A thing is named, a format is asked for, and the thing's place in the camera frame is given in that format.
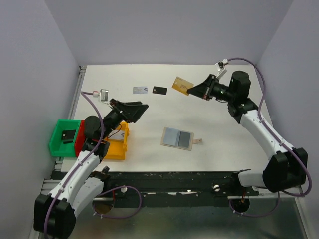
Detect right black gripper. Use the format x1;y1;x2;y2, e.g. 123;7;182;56
186;75;235;103

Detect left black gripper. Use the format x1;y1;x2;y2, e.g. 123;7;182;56
101;99;149;139

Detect silver credit card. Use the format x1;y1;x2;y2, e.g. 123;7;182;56
133;87;148;95

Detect gold credit card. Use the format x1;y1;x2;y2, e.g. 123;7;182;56
172;77;194;96

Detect black credit card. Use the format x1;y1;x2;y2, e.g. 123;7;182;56
152;86;167;95

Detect beige card holder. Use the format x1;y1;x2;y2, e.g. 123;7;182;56
160;127;202;151

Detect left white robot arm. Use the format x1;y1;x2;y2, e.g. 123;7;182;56
33;99;149;239

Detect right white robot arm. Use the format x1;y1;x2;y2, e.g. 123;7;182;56
187;71;308;195

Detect card in yellow bin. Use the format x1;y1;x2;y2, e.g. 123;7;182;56
108;130;125;141

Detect yellow plastic bin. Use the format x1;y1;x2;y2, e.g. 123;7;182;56
103;121;130;160

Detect red plastic bin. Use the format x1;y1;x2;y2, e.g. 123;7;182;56
74;120;85;157

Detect black item in green bin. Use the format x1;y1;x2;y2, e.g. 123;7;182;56
61;129;76;144

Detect green plastic bin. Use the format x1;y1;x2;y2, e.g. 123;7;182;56
49;119;81;157

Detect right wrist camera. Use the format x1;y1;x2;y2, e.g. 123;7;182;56
215;59;229;80

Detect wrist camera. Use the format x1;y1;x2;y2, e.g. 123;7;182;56
215;59;229;80
92;89;109;103

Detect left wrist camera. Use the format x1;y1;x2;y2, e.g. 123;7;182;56
92;89;109;103

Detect aluminium side rail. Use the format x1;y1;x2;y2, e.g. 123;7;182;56
67;66;87;120

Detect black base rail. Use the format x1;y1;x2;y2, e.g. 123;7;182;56
93;171;259;208

